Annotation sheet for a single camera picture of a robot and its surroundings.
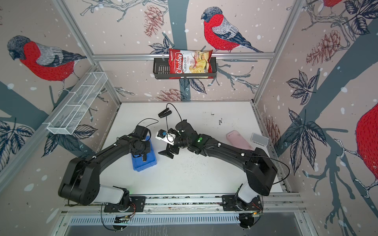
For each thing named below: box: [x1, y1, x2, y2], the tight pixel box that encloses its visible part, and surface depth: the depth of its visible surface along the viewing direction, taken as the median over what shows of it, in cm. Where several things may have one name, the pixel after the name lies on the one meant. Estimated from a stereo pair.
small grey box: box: [251, 132, 269, 147], surface depth 99 cm
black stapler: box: [157, 107, 173, 119], surface depth 113 cm
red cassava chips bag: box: [169, 48, 214, 80], surface depth 90 cm
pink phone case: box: [226, 129, 255, 151], surface depth 100 cm
